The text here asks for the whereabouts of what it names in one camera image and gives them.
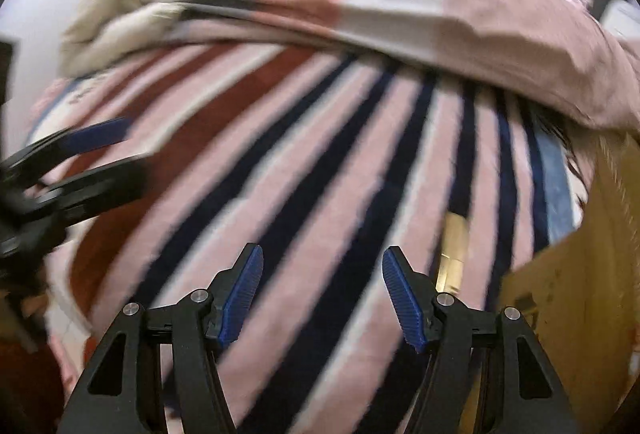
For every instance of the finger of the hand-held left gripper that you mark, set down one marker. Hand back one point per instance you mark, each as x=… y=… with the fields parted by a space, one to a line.
x=97 y=136
x=110 y=186

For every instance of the cream fleece blanket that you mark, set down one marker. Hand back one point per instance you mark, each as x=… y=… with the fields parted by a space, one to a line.
x=115 y=4

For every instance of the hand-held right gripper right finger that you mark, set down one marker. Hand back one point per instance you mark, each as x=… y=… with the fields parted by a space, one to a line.
x=402 y=299

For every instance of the brown cardboard box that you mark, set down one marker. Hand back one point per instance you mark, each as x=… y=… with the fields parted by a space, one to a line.
x=575 y=294

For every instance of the striped pink fleece blanket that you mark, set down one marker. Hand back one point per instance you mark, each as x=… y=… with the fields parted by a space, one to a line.
x=300 y=189

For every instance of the gold rectangular box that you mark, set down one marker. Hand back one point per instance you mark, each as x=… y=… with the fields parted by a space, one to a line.
x=452 y=254

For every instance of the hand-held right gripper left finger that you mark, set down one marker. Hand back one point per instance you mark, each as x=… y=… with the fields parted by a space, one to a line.
x=242 y=294

